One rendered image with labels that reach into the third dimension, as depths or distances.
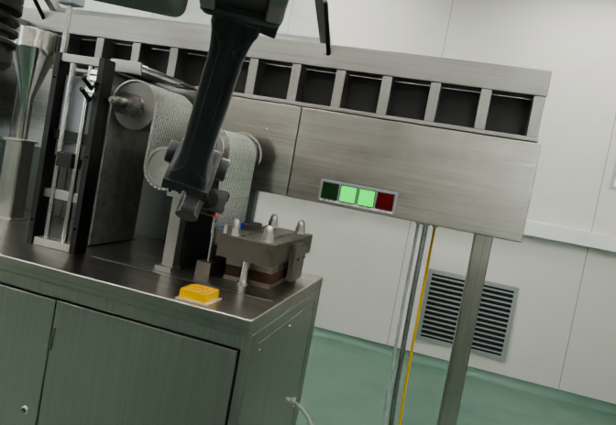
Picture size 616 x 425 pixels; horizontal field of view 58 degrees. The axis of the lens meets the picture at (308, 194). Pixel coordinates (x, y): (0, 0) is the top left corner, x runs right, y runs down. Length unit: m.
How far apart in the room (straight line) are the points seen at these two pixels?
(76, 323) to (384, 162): 0.99
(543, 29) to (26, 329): 3.63
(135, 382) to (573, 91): 3.46
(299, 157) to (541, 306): 2.71
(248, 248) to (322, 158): 0.46
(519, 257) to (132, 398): 3.14
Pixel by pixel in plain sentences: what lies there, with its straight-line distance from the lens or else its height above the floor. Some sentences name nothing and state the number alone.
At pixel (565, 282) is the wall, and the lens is 4.19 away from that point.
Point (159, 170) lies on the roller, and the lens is 1.66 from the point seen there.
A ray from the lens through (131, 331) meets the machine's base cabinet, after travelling 1.43.
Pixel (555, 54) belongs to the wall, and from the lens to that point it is 4.24.
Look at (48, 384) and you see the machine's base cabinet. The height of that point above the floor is 0.60.
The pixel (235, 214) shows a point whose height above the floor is 1.07.
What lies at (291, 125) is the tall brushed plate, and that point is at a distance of 1.86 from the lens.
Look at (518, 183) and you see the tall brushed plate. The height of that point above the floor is 1.31.
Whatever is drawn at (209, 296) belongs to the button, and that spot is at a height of 0.92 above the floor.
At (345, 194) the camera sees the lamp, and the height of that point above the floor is 1.18.
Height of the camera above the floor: 1.26
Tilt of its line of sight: 3 degrees down
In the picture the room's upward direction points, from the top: 10 degrees clockwise
